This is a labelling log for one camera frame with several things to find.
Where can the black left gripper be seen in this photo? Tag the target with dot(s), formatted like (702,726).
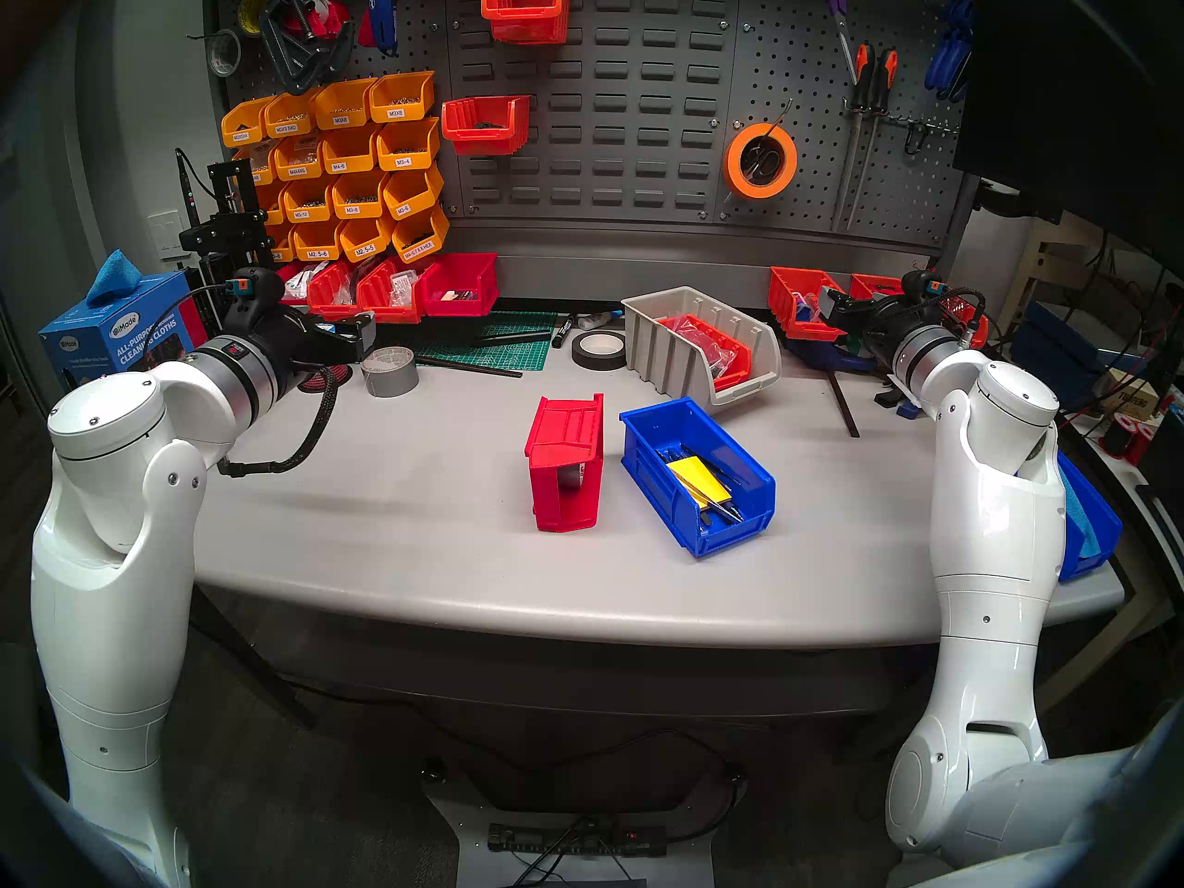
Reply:
(298,340)

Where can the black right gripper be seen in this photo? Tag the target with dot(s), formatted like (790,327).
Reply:
(883,326)

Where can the red bin holding tape roll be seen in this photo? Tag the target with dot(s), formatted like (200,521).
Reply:
(564,442)

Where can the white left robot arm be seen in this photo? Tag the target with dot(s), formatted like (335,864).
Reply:
(111,572)

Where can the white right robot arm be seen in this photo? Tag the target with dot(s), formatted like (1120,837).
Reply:
(994,544)

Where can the red and white tool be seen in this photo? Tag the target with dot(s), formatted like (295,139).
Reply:
(328,17)

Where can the orange bin with red pliers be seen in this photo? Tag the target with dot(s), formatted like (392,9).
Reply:
(869,285)

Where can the red bin with clear bag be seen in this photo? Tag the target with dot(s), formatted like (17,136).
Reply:
(319,302)

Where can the blue bar clamp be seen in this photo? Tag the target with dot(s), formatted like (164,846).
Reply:
(814,357)

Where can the red bin with screw bag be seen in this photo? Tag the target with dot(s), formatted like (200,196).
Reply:
(375,299)

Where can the clear plastic bag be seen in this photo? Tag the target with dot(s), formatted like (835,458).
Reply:
(344,289)

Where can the orange bin with glue bottles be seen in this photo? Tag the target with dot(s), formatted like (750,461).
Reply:
(786,294)

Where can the white plastic bag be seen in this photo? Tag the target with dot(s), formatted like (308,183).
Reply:
(296,285)

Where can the clear bag of screws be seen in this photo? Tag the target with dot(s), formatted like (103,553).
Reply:
(402,289)

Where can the red bin with card pack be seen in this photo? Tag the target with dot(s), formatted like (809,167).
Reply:
(435,307)

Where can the red bin with white bag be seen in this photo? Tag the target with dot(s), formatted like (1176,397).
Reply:
(280,272)

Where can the yellow bin labelled M2.5-6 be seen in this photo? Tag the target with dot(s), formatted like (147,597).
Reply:
(316,246)

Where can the yellow bin labelled M2.5-5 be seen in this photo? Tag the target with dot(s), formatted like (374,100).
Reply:
(365,241)

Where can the yellow bin labelled M2.5-8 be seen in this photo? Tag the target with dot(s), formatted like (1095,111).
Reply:
(282,246)

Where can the green cutting mat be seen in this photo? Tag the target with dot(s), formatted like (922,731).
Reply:
(462,354)

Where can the orange bin holding plastic bag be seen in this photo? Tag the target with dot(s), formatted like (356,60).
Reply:
(735,363)

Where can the sandpaper card pack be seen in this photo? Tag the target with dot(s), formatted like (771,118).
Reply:
(458,295)

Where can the yellow bin labelled M4-0.7 HEX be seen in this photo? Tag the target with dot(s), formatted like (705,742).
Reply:
(421,239)

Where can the grey pegboard with hand tools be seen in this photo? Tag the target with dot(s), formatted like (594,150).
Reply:
(814,202)

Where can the long black plastic strip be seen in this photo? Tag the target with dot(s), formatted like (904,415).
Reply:
(472,368)

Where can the yellow bin labelled M3-8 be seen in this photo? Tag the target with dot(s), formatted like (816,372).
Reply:
(356,202)

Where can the yellow bin labelled M3-12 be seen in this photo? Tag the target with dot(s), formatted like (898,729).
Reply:
(305,206)

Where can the clear bag of red parts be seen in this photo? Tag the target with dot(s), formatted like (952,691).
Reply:
(698,336)

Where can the small yellow parts bin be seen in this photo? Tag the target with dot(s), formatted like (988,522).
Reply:
(273,206)
(261,160)

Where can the yellow bin labelled M3-6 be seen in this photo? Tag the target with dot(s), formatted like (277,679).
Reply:
(412,197)

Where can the black metal stand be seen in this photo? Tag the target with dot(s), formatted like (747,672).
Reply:
(231,234)

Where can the yellow bin labelled M4-6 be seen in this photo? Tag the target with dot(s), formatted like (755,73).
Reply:
(344,155)

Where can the large grey storage bin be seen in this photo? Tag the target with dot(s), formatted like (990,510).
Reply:
(666,359)

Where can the yellow bin labelled M4X4X6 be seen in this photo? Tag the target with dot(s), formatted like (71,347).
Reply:
(298,160)

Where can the orange masking tape roll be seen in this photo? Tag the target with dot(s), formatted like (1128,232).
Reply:
(735,169)

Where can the black carabiner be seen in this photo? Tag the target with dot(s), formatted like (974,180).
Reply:
(907,137)

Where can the yellow bin labelled M3-4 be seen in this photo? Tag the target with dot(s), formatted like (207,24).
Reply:
(407,151)

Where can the dark blue storage crate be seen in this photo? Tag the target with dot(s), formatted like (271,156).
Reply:
(1054,340)

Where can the black marker pen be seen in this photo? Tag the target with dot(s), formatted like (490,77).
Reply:
(561,336)

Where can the metal hook rack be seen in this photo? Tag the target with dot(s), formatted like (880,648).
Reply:
(934,126)

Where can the yellow sticky note pad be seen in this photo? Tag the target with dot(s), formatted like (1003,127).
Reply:
(696,477)

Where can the large blue storage bin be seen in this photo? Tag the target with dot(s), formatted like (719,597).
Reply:
(652,433)

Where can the metal tweezers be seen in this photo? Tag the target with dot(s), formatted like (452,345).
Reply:
(721,509)

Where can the yellow bin labelled M3X8 BAD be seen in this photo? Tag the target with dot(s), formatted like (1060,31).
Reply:
(289,118)

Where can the black tape roll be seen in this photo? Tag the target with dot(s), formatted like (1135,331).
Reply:
(581,359)

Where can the yellow bin labelled M3X6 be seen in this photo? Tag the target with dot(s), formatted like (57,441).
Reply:
(398,104)

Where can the blue cloth in box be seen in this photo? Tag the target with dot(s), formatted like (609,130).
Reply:
(113,280)

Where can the blue cleaning cloths box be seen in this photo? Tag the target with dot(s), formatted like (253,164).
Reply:
(92,336)

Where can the blue spring clamps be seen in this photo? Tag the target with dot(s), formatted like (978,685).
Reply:
(948,58)

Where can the small cardboard box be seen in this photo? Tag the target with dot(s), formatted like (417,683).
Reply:
(1133,396)

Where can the red thread spool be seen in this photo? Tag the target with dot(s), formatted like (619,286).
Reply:
(1124,433)

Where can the blue microfibre cloth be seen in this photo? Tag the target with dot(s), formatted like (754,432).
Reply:
(1078,525)

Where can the hanging grey tape roll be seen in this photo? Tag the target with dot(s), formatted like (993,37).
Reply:
(211,55)

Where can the grey pegboard with yellow bins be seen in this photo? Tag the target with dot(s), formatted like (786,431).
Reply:
(416,26)

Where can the black monitor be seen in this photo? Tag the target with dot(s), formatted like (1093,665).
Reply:
(1064,81)

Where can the blue bin holding cloth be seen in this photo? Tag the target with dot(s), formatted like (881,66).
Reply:
(1110,525)

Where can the yellow tape roll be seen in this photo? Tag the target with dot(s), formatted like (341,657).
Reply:
(250,12)

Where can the black power strip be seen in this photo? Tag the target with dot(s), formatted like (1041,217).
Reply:
(555,840)

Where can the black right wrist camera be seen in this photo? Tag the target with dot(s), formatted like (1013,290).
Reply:
(920,285)

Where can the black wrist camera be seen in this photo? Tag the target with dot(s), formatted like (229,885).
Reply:
(259,289)
(920,285)

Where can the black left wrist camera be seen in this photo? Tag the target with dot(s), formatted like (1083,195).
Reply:
(259,289)

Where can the white wall switch plate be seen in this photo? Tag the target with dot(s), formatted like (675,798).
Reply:
(166,234)

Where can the orange wall bin with contents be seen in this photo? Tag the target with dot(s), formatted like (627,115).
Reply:
(481,137)

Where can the grey louvered wall panel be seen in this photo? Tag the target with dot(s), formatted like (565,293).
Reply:
(647,109)

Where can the empty orange wall bin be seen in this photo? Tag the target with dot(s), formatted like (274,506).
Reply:
(523,21)

